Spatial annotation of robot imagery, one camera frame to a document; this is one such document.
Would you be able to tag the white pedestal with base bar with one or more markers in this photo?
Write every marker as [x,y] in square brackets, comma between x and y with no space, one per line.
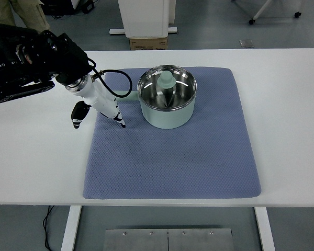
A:
[146,18]

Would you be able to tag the grey metal plate with screws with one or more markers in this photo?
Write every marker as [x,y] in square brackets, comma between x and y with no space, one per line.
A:
[167,240]

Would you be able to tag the blue quilted mat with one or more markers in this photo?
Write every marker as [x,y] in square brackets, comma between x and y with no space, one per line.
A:
[172,172]

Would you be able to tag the person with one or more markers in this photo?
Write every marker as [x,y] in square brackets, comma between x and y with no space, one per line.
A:
[34,15]

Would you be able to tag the white wheeled frame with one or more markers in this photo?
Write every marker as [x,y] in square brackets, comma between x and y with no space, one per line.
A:
[261,8]

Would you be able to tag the glass lid with green knob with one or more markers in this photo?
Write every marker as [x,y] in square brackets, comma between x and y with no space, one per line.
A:
[166,79]

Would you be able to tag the white table leg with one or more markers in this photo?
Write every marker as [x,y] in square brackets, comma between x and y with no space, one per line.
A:
[69,230]
[265,230]

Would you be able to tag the white and black hand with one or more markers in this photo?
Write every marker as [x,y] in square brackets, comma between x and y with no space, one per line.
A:
[99,100]

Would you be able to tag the grey floor socket plate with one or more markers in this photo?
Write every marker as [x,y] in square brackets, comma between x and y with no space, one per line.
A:
[246,43]

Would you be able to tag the brown cardboard box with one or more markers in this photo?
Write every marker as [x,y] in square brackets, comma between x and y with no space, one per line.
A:
[147,44]

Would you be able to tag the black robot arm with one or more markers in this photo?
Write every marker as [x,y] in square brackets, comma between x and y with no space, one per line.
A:
[28,57]

